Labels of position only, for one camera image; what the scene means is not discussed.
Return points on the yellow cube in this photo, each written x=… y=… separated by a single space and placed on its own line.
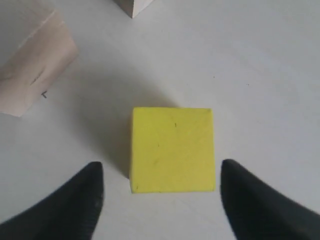
x=172 y=150

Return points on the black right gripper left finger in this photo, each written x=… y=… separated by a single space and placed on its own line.
x=69 y=213

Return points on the large pale wooden cube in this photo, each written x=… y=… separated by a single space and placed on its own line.
x=36 y=65

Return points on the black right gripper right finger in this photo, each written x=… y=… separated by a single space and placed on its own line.
x=256 y=211

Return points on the medium wooden cube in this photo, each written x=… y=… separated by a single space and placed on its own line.
x=133 y=7

